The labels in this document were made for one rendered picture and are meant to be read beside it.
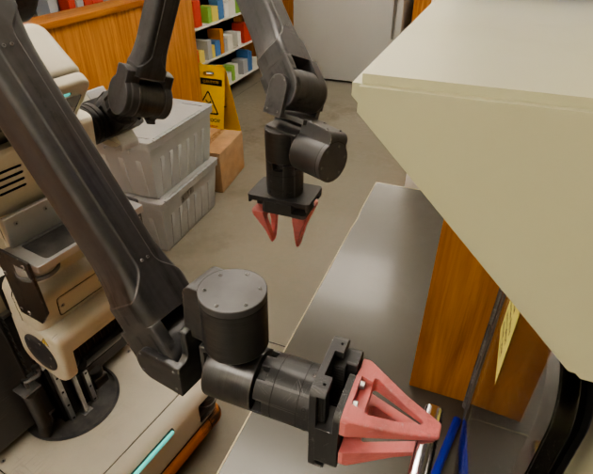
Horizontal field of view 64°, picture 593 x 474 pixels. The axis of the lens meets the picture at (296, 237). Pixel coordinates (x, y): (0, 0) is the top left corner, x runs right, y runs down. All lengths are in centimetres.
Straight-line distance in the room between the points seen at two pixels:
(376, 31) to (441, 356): 468
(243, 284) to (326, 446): 15
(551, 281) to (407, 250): 89
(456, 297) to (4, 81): 54
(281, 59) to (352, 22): 461
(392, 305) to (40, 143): 66
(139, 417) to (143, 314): 118
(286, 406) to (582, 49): 33
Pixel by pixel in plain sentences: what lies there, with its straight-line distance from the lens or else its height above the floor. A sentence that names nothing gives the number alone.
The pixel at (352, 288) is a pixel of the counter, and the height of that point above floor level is 94.
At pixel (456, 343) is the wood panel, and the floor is 105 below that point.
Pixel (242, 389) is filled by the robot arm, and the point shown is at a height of 121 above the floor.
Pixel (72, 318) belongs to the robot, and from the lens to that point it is 118.
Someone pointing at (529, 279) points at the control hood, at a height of 145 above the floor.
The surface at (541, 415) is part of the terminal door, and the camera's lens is 25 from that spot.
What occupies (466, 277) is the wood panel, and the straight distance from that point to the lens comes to 64.
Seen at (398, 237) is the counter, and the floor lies 94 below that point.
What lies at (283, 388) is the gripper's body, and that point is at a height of 122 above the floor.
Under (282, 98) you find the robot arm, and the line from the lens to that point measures 67.
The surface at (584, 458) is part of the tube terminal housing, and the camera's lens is 27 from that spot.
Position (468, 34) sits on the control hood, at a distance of 22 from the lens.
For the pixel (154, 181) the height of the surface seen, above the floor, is 44.
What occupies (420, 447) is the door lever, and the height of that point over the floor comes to 121.
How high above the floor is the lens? 155
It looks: 35 degrees down
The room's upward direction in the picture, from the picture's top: straight up
